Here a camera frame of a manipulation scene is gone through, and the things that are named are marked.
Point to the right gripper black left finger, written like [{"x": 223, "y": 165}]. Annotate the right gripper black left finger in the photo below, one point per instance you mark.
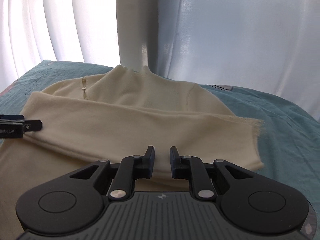
[{"x": 130, "y": 169}]

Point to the teal patterned bed sheet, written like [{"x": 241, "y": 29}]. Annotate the teal patterned bed sheet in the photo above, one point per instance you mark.
[{"x": 289, "y": 140}]

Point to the cream knit sweater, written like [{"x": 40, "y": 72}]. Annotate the cream knit sweater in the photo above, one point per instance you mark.
[{"x": 114, "y": 115}]

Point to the white sheer curtain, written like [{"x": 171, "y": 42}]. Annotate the white sheer curtain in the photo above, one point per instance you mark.
[{"x": 267, "y": 45}]

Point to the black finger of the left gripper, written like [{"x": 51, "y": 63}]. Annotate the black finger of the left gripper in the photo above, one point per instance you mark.
[{"x": 32, "y": 125}]

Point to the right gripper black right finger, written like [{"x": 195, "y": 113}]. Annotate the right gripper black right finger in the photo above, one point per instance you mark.
[{"x": 193, "y": 170}]

